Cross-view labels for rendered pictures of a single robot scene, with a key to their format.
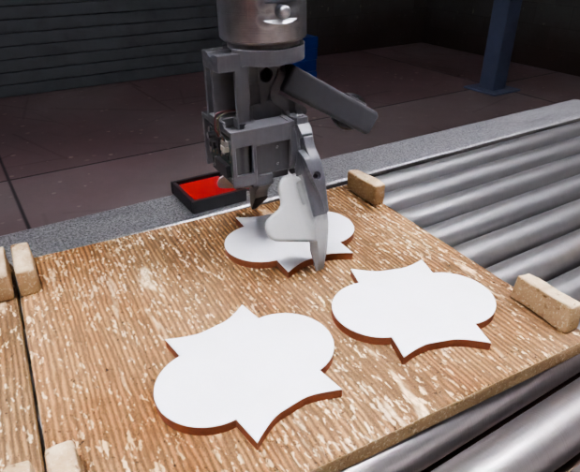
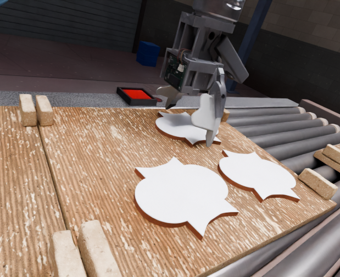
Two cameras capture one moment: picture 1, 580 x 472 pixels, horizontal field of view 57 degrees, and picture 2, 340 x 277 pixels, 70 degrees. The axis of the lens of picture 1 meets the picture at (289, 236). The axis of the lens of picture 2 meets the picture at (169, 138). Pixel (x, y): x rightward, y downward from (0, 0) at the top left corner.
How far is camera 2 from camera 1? 16 cm
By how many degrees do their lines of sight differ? 11
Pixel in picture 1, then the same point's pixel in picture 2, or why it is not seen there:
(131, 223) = (96, 102)
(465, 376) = (291, 214)
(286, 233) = (200, 123)
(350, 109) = (240, 67)
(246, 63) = (208, 25)
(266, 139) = (204, 70)
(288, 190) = (205, 100)
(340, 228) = not seen: hidden behind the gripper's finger
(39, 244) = not seen: hidden behind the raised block
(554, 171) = (289, 126)
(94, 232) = (76, 102)
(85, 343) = (84, 160)
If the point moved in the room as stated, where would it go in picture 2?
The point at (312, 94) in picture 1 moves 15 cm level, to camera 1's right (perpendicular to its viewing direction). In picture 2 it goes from (228, 54) to (304, 76)
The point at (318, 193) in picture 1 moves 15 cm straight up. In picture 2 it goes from (220, 106) to (260, 9)
